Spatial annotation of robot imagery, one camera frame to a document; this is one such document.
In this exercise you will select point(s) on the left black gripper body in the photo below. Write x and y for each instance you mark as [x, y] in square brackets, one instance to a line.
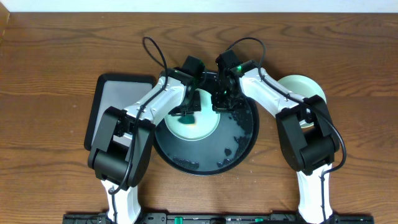
[188, 106]

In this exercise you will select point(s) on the light green plate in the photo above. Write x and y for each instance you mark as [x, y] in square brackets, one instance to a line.
[302, 85]
[207, 121]

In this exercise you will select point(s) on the yellow plate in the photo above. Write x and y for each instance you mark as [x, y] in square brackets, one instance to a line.
[304, 124]

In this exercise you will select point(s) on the rectangular black tray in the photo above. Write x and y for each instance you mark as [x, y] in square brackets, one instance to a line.
[118, 90]

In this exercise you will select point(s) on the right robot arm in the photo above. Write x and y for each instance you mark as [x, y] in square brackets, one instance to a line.
[308, 139]

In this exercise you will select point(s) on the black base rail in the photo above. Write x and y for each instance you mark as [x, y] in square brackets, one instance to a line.
[163, 218]

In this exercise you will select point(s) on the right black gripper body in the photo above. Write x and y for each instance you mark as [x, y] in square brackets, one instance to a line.
[226, 100]

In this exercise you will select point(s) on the green yellow sponge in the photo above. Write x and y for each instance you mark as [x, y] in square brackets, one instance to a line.
[187, 119]

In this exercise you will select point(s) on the round black tray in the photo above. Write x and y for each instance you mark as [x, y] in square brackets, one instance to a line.
[225, 148]

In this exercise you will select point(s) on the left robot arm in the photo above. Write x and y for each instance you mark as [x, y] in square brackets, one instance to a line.
[125, 112]

